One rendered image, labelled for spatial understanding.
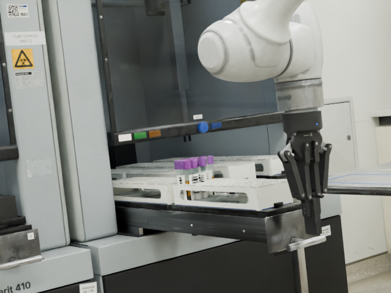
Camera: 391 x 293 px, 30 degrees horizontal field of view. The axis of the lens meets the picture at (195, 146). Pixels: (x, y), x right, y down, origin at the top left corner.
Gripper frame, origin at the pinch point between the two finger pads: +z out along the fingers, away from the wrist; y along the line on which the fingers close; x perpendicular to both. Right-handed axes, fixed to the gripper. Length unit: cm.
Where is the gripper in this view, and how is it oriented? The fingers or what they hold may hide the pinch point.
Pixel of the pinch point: (312, 215)
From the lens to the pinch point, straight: 143.0
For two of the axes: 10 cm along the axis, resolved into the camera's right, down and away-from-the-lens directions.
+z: 1.1, 9.9, 0.5
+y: -7.9, 1.2, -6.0
